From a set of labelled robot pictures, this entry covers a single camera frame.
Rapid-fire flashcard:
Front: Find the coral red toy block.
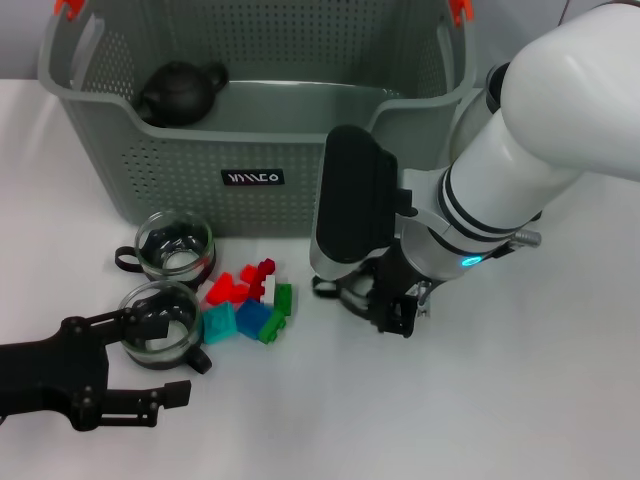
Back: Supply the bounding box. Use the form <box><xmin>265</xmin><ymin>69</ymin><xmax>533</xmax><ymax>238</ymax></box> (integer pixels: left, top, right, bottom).
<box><xmin>204</xmin><ymin>272</ymin><xmax>251</xmax><ymax>306</ymax></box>

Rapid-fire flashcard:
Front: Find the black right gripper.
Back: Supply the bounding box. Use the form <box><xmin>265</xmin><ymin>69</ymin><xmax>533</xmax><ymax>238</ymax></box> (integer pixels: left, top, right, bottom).
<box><xmin>344</xmin><ymin>240</ymin><xmax>434</xmax><ymax>339</ymax></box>

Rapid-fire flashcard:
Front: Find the green toy block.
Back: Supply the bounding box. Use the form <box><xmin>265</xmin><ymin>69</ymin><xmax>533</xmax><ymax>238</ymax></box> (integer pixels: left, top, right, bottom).
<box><xmin>257</xmin><ymin>309</ymin><xmax>288</xmax><ymax>345</ymax></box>
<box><xmin>272</xmin><ymin>282</ymin><xmax>294</xmax><ymax>317</ymax></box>

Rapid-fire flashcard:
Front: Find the glass carafe with black lid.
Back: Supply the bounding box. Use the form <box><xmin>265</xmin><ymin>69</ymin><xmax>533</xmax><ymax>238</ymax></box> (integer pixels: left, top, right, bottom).
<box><xmin>448</xmin><ymin>62</ymin><xmax>512</xmax><ymax>162</ymax></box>

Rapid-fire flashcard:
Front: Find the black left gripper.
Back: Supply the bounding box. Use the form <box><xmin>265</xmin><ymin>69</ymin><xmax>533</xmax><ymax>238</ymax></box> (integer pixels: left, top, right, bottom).
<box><xmin>0</xmin><ymin>305</ymin><xmax>192</xmax><ymax>432</ymax></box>

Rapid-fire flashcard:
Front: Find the teal toy block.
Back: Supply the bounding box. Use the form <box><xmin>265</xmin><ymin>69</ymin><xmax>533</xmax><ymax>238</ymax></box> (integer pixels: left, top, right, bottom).
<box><xmin>201</xmin><ymin>302</ymin><xmax>240</xmax><ymax>345</ymax></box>

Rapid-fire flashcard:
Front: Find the grey perforated storage basket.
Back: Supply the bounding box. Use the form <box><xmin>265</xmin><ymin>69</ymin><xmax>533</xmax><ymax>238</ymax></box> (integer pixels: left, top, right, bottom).
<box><xmin>37</xmin><ymin>0</ymin><xmax>476</xmax><ymax>240</ymax></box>

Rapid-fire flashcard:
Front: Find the black teapot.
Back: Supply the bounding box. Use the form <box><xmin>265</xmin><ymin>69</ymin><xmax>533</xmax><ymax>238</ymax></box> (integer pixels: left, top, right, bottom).
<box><xmin>135</xmin><ymin>59</ymin><xmax>230</xmax><ymax>127</ymax></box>

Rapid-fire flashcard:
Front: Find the black right wrist camera housing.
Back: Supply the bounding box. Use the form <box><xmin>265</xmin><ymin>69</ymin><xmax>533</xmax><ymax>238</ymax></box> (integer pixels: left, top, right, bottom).
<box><xmin>308</xmin><ymin>124</ymin><xmax>401</xmax><ymax>282</ymax></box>

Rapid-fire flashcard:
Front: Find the blue toy block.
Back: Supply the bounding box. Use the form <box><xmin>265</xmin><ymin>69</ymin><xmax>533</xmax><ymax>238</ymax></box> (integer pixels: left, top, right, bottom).
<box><xmin>234</xmin><ymin>298</ymin><xmax>275</xmax><ymax>341</ymax></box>

